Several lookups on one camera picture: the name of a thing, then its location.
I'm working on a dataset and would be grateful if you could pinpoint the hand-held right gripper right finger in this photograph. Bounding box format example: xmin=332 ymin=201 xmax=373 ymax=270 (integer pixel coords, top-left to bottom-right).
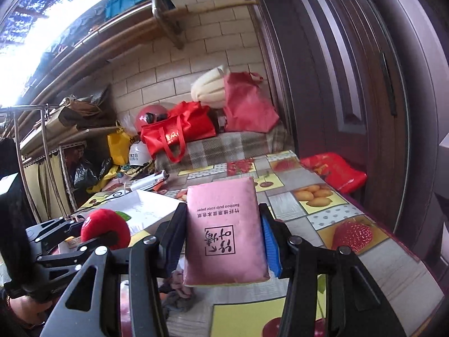
xmin=259 ymin=203 xmax=407 ymax=337

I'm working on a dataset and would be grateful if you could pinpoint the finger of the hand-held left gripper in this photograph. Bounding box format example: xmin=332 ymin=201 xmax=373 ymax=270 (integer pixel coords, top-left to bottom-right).
xmin=35 ymin=233 xmax=120 ymax=271
xmin=25 ymin=217 xmax=86 ymax=253

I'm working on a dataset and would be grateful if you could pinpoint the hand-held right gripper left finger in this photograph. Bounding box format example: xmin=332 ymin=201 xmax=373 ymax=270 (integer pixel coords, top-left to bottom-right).
xmin=38 ymin=202 xmax=188 ymax=337

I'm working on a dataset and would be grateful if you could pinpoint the red apple plush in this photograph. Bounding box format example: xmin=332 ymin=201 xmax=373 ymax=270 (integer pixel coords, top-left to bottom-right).
xmin=81 ymin=209 xmax=131 ymax=250

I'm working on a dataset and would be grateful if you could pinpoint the white cardboard box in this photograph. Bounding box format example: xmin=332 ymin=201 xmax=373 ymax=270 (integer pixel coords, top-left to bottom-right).
xmin=58 ymin=190 xmax=183 ymax=253

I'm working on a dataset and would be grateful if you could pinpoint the pink tissue pack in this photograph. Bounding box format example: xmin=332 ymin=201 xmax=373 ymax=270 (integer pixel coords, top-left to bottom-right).
xmin=182 ymin=177 xmax=271 ymax=286

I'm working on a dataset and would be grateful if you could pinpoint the person's left hand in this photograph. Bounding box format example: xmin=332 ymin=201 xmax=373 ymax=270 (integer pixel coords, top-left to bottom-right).
xmin=0 ymin=293 xmax=53 ymax=329

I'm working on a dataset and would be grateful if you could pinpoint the crumpled grey cloth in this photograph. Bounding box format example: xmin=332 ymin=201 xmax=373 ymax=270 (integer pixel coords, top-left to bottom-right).
xmin=159 ymin=260 xmax=197 ymax=320

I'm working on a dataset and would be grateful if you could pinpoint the black plastic bag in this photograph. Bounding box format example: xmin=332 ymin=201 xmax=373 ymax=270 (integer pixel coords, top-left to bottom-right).
xmin=72 ymin=160 xmax=113 ymax=190

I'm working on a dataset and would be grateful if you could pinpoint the dark cloth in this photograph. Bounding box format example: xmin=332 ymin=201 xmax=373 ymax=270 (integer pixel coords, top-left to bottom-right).
xmin=0 ymin=135 xmax=34 ymax=225

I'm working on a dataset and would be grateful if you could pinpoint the metal rack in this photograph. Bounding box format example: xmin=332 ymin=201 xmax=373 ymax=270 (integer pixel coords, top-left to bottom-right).
xmin=0 ymin=103 xmax=88 ymax=218

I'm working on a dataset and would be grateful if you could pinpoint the white helmet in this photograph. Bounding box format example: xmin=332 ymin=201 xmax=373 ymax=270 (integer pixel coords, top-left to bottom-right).
xmin=128 ymin=140 xmax=153 ymax=167

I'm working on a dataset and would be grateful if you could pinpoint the flat red gift bag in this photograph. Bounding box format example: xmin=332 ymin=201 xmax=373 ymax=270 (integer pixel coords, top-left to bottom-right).
xmin=300 ymin=152 xmax=368 ymax=194

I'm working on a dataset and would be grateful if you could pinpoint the yellow bag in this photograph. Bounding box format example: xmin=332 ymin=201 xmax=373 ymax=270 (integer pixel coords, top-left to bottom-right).
xmin=107 ymin=126 xmax=136 ymax=166

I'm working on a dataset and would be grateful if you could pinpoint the plaid blanket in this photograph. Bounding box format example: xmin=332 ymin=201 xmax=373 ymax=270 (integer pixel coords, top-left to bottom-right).
xmin=154 ymin=123 xmax=295 ymax=174

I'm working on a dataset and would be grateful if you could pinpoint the fruit printed tablecloth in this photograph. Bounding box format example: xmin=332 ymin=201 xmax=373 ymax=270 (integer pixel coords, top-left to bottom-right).
xmin=79 ymin=149 xmax=446 ymax=337

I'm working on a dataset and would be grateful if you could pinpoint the red tote bag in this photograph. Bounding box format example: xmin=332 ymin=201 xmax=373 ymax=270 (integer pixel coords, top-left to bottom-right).
xmin=140 ymin=101 xmax=217 ymax=164

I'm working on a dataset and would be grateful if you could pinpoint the red helmet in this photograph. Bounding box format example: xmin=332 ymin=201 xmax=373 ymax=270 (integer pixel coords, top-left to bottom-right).
xmin=136 ymin=104 xmax=176 ymax=136

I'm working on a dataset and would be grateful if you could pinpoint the crumpled red plastic bag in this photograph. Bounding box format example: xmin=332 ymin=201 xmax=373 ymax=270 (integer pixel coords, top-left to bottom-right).
xmin=223 ymin=71 xmax=280 ymax=134

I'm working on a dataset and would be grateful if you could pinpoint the panelled metal door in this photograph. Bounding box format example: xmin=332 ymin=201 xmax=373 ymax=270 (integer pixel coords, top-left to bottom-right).
xmin=242 ymin=0 xmax=418 ymax=253

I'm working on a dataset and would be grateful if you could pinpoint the metal bracket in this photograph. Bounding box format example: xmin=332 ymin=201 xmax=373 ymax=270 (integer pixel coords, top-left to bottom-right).
xmin=150 ymin=0 xmax=186 ymax=50

